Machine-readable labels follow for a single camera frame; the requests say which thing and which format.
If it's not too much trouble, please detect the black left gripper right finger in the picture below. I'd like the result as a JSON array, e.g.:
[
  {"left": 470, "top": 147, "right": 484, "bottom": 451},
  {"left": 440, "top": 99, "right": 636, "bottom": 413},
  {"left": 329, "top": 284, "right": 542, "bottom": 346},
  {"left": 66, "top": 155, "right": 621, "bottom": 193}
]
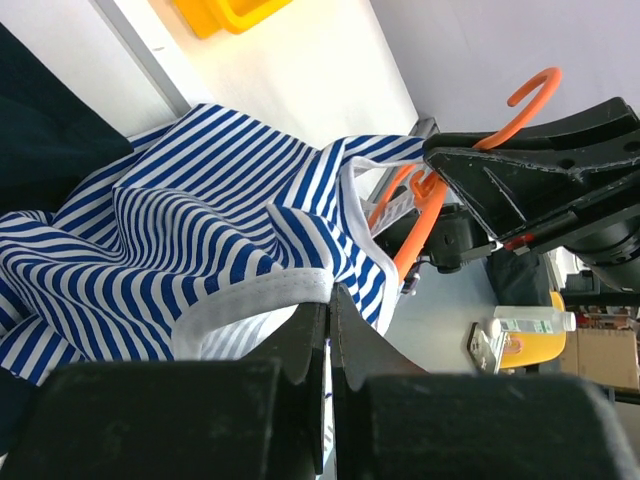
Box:
[{"left": 329, "top": 285, "right": 630, "bottom": 479}]

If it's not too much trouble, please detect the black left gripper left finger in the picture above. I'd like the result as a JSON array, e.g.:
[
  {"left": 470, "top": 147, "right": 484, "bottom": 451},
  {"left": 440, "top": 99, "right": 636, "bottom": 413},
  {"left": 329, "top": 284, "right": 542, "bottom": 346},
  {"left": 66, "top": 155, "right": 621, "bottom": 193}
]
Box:
[{"left": 4, "top": 303, "right": 327, "bottom": 479}]

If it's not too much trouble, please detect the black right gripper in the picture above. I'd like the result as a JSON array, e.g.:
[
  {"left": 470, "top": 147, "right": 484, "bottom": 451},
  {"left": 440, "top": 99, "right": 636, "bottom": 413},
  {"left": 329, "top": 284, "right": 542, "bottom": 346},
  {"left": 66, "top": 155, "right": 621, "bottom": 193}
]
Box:
[{"left": 424, "top": 97, "right": 639, "bottom": 270}]

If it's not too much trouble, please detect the orange plastic hanger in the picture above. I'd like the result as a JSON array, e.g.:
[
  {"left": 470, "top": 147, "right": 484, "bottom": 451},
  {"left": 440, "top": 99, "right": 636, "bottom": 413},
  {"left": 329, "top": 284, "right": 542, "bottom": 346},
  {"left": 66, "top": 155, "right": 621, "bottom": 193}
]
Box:
[{"left": 393, "top": 67, "right": 563, "bottom": 292}]

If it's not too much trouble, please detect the blue white striped tank top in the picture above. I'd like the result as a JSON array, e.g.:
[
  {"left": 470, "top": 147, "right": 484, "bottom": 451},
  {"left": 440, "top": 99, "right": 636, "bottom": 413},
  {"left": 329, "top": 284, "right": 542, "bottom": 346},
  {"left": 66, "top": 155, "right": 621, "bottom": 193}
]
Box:
[{"left": 1, "top": 105, "right": 422, "bottom": 384}]

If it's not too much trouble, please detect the navy basketball tank top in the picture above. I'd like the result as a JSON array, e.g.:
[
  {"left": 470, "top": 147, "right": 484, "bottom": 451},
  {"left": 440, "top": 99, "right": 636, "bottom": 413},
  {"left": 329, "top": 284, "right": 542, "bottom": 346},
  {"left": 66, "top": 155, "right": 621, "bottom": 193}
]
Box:
[{"left": 1, "top": 27, "right": 133, "bottom": 214}]

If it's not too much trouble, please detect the clear plastic bottle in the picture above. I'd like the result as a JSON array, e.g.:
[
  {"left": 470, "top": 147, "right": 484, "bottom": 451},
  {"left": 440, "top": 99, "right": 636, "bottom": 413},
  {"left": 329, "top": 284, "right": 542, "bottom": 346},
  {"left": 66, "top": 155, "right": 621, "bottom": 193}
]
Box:
[{"left": 494, "top": 306, "right": 577, "bottom": 335}]

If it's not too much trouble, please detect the cardboard box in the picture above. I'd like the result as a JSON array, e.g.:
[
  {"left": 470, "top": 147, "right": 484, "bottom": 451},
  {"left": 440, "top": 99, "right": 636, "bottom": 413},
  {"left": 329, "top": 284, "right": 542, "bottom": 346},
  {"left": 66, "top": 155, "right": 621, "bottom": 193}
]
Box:
[{"left": 559, "top": 328, "right": 639, "bottom": 391}]

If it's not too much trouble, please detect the silver white clothes rack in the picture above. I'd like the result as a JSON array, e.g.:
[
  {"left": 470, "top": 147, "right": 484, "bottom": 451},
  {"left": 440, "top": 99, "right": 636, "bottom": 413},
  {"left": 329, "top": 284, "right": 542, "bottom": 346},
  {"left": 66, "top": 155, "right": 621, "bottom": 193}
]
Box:
[{"left": 92, "top": 1, "right": 190, "bottom": 116}]

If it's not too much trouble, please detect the yellow plastic tray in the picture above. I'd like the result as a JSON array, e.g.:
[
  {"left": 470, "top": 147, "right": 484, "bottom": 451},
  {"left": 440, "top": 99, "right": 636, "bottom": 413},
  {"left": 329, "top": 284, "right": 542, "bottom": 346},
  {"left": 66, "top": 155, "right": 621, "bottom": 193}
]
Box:
[{"left": 172, "top": 0, "right": 291, "bottom": 40}]

